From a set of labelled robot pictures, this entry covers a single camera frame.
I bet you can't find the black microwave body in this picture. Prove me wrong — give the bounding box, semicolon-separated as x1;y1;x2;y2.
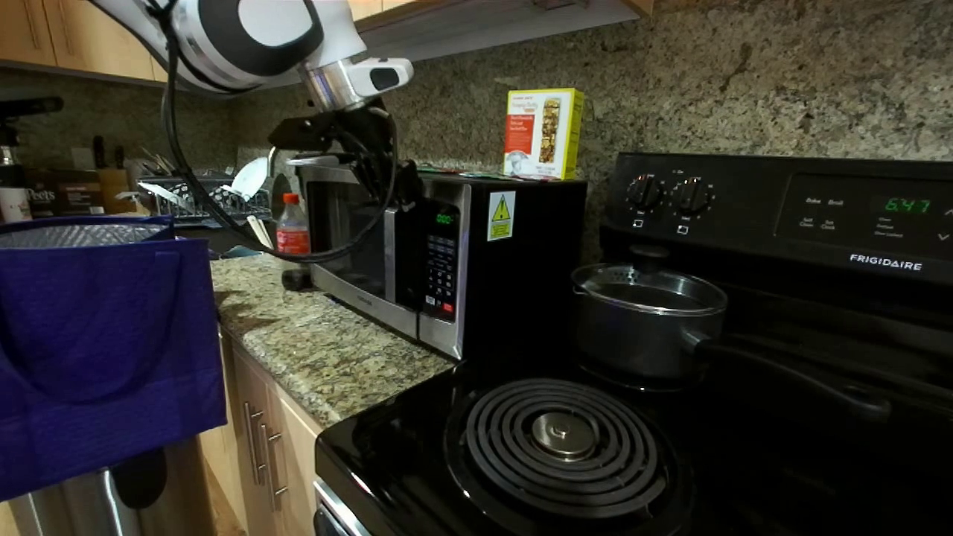
394;170;590;365

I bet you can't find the steel pot with black handle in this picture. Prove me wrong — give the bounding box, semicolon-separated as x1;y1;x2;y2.
568;263;895;426

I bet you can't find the wooden upper cabinet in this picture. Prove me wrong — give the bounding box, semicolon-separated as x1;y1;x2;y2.
0;0;657;97

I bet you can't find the yellow food box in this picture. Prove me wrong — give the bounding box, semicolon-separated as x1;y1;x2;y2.
499;85;586;184

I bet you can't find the yellow green microwave sticker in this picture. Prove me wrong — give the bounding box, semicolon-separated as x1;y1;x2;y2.
485;188;519;245

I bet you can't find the stainless steel trash can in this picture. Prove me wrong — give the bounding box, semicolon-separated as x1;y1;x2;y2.
5;441;205;536

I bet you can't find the black stove knob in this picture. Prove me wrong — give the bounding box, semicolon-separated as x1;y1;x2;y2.
668;176;718;219
623;172;668;214

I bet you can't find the cola bottle with red cap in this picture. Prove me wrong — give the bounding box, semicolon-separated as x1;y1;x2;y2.
273;190;316;295

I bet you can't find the wooden knife block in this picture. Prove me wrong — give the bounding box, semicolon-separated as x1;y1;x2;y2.
87;130;136;218

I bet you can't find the white plate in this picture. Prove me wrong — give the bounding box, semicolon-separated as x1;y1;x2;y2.
228;151;276;209

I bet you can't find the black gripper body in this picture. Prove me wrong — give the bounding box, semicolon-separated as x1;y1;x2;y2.
330;100;400;166

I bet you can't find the black coil burner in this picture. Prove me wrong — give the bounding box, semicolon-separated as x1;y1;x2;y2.
443;371;690;529

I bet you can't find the wooden cabinet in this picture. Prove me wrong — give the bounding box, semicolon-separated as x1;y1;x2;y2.
0;0;657;97
197;337;325;536

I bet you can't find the wooden lower cabinet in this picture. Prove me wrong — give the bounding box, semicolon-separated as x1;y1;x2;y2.
197;337;325;536

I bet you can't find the black electric stove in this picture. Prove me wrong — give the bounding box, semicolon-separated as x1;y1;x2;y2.
313;148;953;536

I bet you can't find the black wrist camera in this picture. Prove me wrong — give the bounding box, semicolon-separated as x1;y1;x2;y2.
264;111;346;151

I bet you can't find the metal cabinet handle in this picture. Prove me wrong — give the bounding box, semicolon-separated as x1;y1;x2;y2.
261;420;291;511
243;404;270;487

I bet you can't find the metal dish rack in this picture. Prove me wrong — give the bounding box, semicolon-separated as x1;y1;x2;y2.
136;172;249;227

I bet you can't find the blue fabric bag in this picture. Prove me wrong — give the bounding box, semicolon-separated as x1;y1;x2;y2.
0;214;228;502

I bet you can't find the steel framed microwave door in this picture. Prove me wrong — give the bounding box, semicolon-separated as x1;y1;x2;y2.
298;160;425;343

